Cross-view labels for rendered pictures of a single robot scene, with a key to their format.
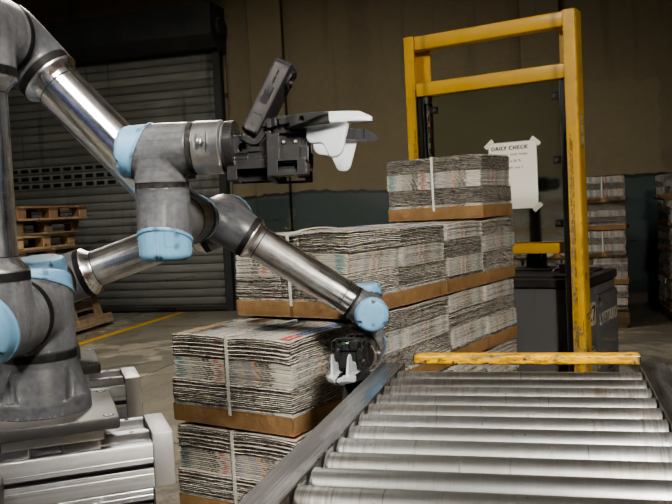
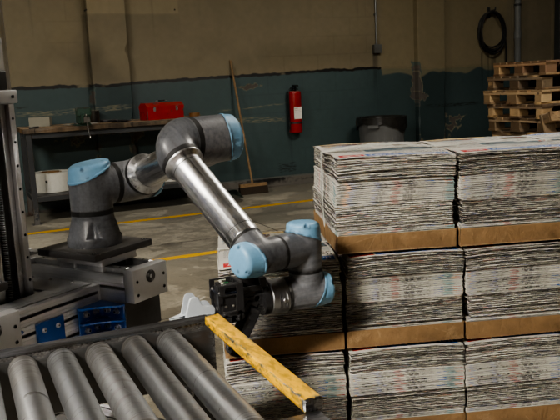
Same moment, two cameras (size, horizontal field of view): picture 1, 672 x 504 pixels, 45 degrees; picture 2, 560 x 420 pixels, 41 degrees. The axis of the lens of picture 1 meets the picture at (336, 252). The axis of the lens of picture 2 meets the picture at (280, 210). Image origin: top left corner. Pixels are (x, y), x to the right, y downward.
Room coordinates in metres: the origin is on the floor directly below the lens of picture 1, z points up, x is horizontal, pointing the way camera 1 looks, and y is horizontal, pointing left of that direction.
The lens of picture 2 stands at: (0.89, -1.31, 1.25)
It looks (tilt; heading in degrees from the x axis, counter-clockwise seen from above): 10 degrees down; 52
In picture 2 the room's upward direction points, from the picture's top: 3 degrees counter-clockwise
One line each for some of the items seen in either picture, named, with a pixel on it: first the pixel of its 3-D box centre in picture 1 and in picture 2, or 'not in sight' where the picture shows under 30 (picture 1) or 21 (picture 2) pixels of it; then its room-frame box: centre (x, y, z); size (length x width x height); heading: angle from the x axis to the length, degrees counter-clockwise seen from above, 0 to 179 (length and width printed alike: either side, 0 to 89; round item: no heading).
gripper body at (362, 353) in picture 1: (353, 356); (238, 298); (1.78, -0.03, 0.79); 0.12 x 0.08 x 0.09; 165
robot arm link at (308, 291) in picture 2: (368, 346); (307, 289); (1.93, -0.07, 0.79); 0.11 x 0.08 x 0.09; 165
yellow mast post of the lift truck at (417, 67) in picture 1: (425, 238); not in sight; (3.56, -0.40, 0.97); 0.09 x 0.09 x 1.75; 57
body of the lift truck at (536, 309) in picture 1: (530, 356); not in sight; (3.70, -0.87, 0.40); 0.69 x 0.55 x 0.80; 57
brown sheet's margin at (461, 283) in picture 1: (417, 281); not in sight; (2.77, -0.27, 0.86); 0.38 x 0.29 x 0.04; 57
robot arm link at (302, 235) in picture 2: (367, 306); (298, 247); (1.91, -0.07, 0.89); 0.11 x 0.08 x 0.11; 2
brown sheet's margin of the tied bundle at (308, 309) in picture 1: (353, 303); (389, 234); (2.22, -0.04, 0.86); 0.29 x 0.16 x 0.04; 147
